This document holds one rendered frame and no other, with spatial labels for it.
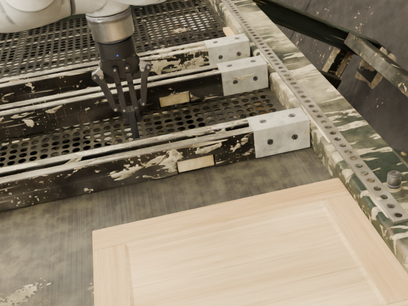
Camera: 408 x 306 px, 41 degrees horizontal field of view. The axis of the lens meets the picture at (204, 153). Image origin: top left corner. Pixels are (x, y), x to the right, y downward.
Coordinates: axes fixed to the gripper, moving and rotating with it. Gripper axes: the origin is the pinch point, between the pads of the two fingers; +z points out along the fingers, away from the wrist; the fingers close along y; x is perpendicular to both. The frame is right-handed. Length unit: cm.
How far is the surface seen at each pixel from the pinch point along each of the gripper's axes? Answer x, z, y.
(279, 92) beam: -10.9, 5.6, -37.3
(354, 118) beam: 11.7, 3.5, -47.4
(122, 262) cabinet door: 37.6, 6.3, 5.7
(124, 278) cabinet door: 41.4, 6.4, 5.7
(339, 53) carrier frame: -119, 49, -98
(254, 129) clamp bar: 11.8, 1.1, -25.1
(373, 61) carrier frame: -86, 40, -99
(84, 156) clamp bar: 8.7, 1.2, 11.4
